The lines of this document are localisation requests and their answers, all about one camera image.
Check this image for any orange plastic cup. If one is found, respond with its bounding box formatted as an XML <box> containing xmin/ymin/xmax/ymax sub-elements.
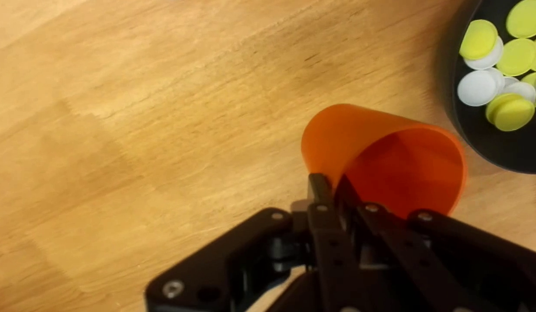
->
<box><xmin>299</xmin><ymin>103</ymin><xmax>468</xmax><ymax>221</ymax></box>

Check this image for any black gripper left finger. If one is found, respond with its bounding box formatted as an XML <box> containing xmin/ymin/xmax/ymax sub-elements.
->
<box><xmin>143</xmin><ymin>172</ymin><xmax>341</xmax><ymax>312</ymax></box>

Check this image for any black bowl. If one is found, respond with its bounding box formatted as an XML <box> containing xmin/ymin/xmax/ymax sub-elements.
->
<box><xmin>441</xmin><ymin>0</ymin><xmax>536</xmax><ymax>176</ymax></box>

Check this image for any white bottle cap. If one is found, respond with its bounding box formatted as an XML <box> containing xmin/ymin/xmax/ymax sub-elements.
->
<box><xmin>455</xmin><ymin>68</ymin><xmax>504</xmax><ymax>110</ymax></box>
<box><xmin>502</xmin><ymin>81</ymin><xmax>536</xmax><ymax>105</ymax></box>
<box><xmin>464</xmin><ymin>37</ymin><xmax>506</xmax><ymax>74</ymax></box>

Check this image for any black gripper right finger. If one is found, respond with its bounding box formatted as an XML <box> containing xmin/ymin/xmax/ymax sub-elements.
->
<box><xmin>334</xmin><ymin>176</ymin><xmax>536</xmax><ymax>312</ymax></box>

